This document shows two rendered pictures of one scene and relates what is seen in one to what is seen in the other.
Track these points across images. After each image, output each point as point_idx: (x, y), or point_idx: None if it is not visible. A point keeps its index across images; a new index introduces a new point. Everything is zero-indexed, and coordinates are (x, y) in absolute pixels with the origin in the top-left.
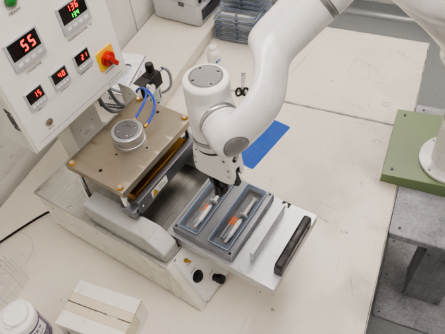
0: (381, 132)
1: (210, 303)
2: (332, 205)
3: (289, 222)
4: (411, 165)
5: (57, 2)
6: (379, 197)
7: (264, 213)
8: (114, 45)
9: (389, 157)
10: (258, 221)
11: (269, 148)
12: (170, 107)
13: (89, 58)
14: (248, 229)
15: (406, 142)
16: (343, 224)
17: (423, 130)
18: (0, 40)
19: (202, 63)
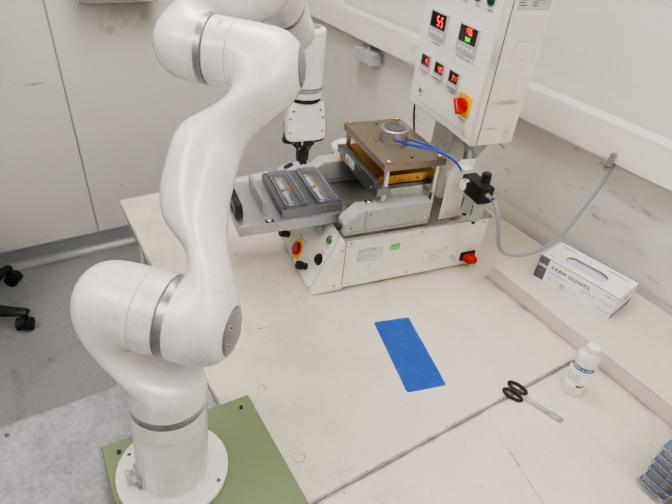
0: (306, 478)
1: (277, 234)
2: (269, 344)
3: (253, 214)
4: (222, 427)
5: (466, 19)
6: (232, 386)
7: (276, 208)
8: (474, 106)
9: (256, 421)
10: (273, 201)
11: (389, 351)
12: (530, 319)
13: (455, 86)
14: (270, 187)
15: (254, 458)
16: (241, 335)
17: (246, 495)
18: (435, 3)
19: (322, 29)
